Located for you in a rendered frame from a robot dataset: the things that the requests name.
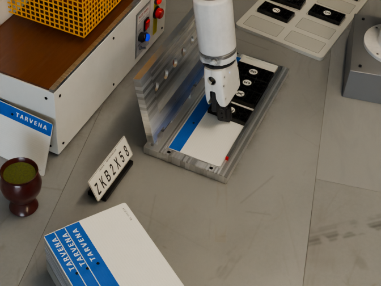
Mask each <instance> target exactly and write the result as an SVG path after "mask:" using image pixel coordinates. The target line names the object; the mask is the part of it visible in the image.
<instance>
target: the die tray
mask: <svg viewBox="0 0 381 286"><path fill-rule="evenodd" d="M265 1H267V2H270V3H272V4H275V5H277V6H280V7H283V8H285V9H288V10H290V11H293V12H295V15H294V17H293V18H292V19H291V20H290V21H289V22H288V23H284V22H282V21H280V20H277V19H275V18H272V17H269V16H267V15H264V14H262V13H260V12H257V8H258V7H259V6H260V5H261V4H263V3H264V2H265ZM367 1H368V0H358V1H355V0H306V3H305V4H304V5H303V7H302V8H301V9H300V10H298V9H295V8H292V7H289V6H286V5H282V4H280V3H277V2H273V1H270V0H258V1H257V2H256V3H255V4H254V5H253V6H252V7H251V8H250V9H249V10H248V11H247V12H246V13H245V14H244V15H243V16H242V17H241V18H240V19H239V20H238V21H237V22H236V28H238V29H240V30H242V31H245V32H248V33H251V34H253V35H255V36H258V37H260V38H263V39H265V40H268V41H271V42H273V43H275V44H278V45H281V46H283V47H285V48H288V49H291V50H293V51H296V52H298V53H301V54H303V55H305V56H308V57H311V58H314V59H316V60H319V61H321V60H323V59H324V57H325V56H326V55H327V54H328V52H329V51H330V50H331V49H332V47H333V46H334V45H335V43H336V42H337V41H338V39H339V38H340V37H341V35H342V34H343V33H344V32H345V30H346V29H347V28H348V26H349V25H350V24H351V22H352V21H353V18H354V14H358V13H359V12H360V11H361V10H362V8H363V7H364V5H365V4H366V3H367ZM314 4H317V5H321V6H324V7H326V8H329V9H332V10H335V11H338V12H340V13H343V14H346V15H345V19H344V20H343V21H342V22H341V24H340V25H339V26H338V25H336V24H333V23H330V22H327V21H324V20H322V19H319V18H316V17H314V16H311V15H308V11H309V10H310V9H311V7H312V6H313V5H314Z"/></svg>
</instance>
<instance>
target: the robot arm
mask: <svg viewBox="0 0 381 286"><path fill-rule="evenodd" d="M192 1H193V9H194V18H195V24H196V32H197V41H198V50H199V51H198V54H199V55H200V60H201V62H202V63H203V65H204V66H205V67H204V79H205V95H206V101H207V103H208V104H210V103H211V110H212V111H213V112H217V118H218V120H219V121H225V122H230V121H231V119H232V109H231V105H229V104H231V99H232V98H233V96H234V95H235V93H236V92H237V90H238V88H239V86H240V78H239V70H238V63H237V60H236V57H237V48H236V36H235V23H234V10H233V2H232V0H192ZM363 45H364V47H365V49H366V50H367V52H368V53H369V54H370V55H371V56H372V57H373V58H375V59H376V60H378V61H380V62H381V24H378V25H375V26H373V27H371V28H369V29H368V30H367V31H366V33H365V35H364V38H363Z"/></svg>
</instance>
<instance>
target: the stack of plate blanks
mask: <svg viewBox="0 0 381 286"><path fill-rule="evenodd" d="M44 242H45V253H46V267H47V271H48V272H49V274H50V276H51V278H52V280H53V281H54V283H55V285H56V286H85V284H84V282H83V280H82V279H81V277H80V276H79V274H78V272H77V270H76V269H75V267H74V265H73V264H72V262H71V260H70V259H69V257H68V255H67V253H66V252H65V250H64V248H63V247H62V245H61V244H60V242H59V240H58V239H57V237H56V235H55V233H54V232H52V233H49V234H47V235H45V236H44Z"/></svg>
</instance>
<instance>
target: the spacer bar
mask: <svg viewBox="0 0 381 286"><path fill-rule="evenodd" d="M240 61H241V62H245V63H247V64H250V65H253V66H257V67H259V68H262V69H265V70H268V71H271V72H274V75H275V73H276V71H277V69H278V66H277V65H273V64H270V63H268V62H265V61H261V60H258V59H256V58H253V57H249V56H246V55H243V56H242V58H241V59H240Z"/></svg>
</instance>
